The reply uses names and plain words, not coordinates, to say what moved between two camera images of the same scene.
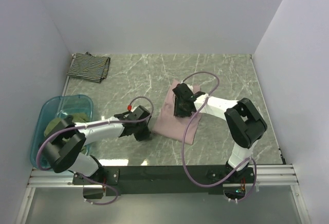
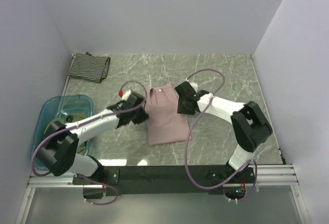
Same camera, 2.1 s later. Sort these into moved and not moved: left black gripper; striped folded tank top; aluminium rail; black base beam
Moved: left black gripper
Not moved: aluminium rail; black base beam; striped folded tank top
